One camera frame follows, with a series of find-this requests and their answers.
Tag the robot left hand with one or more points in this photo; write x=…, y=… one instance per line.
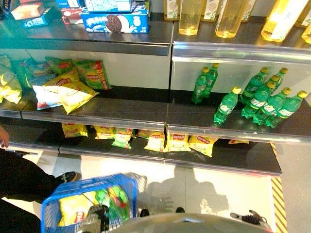
x=100, y=213

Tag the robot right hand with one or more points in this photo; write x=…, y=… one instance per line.
x=250, y=217

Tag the blue plastic shopping basket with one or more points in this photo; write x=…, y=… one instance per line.
x=126, y=180

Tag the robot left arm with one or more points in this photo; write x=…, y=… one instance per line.
x=90, y=224

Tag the yellow black hazard tape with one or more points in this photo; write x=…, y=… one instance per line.
x=279, y=194

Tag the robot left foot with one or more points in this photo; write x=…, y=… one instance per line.
x=144, y=213

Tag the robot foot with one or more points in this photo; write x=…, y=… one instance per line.
x=180, y=210
x=144, y=213

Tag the person's shoe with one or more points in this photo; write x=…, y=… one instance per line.
x=69, y=177

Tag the dark shelf board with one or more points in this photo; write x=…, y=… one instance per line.
x=97, y=150
x=194, y=116
x=238, y=157
x=73, y=36
x=126, y=106
x=243, y=48

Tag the robot grey body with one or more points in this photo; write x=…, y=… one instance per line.
x=189, y=224

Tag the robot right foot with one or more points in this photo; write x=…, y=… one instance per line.
x=180, y=210

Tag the light green chip bag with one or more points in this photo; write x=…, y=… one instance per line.
x=122, y=139

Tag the person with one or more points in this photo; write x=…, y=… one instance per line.
x=22, y=179

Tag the green soda bottle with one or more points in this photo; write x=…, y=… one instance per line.
x=212, y=77
x=252, y=85
x=224, y=106
x=269, y=106
x=282, y=74
x=274, y=78
x=257, y=100
x=199, y=87
x=285, y=110

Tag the large yellow chip bag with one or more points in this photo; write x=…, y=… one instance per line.
x=77, y=95

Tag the person's hand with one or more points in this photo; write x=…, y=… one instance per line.
x=3, y=137

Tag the white chip bag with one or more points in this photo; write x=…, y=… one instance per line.
x=46, y=97

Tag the green chip bag red stripe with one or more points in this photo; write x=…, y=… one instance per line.
x=93, y=75

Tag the crumpled yellow chip bag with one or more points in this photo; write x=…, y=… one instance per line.
x=9, y=87

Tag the green blue chip bag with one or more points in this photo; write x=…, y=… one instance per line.
x=31, y=72

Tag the yellow cooking oil bottle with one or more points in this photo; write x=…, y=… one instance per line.
x=190, y=19
x=229, y=21
x=306, y=35

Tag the blue Oreo cookie box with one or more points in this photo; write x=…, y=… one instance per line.
x=116, y=21

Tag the white-labelled cooking oil bottle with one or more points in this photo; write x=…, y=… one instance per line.
x=281, y=21

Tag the red cookie box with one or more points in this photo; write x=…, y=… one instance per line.
x=71, y=15

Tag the small blue snack box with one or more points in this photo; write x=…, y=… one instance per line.
x=36, y=22

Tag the light blue printed box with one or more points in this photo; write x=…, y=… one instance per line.
x=110, y=5

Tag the flower-labelled oil bottle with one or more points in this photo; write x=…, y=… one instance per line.
x=210, y=11
x=171, y=9

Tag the blue white box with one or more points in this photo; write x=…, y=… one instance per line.
x=69, y=3

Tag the orange and white snack box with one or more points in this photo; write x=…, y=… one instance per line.
x=29, y=9

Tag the dark blue snack box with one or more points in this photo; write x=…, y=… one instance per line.
x=5, y=9

